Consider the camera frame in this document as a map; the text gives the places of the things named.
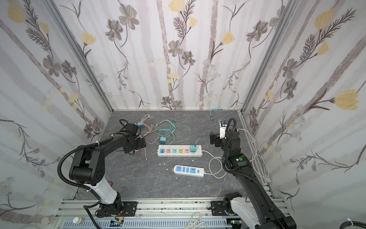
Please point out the teal charger with cable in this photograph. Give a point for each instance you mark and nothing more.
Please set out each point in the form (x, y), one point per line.
(203, 123)

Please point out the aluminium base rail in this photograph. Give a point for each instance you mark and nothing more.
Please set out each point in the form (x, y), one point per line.
(148, 213)

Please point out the white blue power strip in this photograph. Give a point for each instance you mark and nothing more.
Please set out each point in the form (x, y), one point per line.
(188, 171)

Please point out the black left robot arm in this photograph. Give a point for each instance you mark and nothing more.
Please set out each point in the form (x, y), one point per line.
(84, 167)

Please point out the white multicolour power strip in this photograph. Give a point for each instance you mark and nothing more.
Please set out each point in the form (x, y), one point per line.
(180, 151)

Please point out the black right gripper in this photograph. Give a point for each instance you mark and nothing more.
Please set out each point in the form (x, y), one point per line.
(216, 139)

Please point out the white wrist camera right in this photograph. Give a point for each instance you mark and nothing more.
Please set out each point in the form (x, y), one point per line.
(222, 130)

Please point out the white scissors handles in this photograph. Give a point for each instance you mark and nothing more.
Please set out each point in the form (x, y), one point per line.
(196, 222)

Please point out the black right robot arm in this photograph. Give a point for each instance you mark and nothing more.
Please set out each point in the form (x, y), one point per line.
(263, 213)

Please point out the white bottle cap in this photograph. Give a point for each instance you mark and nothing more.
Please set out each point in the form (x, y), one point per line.
(77, 220)

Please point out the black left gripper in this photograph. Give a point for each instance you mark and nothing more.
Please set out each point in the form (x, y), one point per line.
(140, 142)

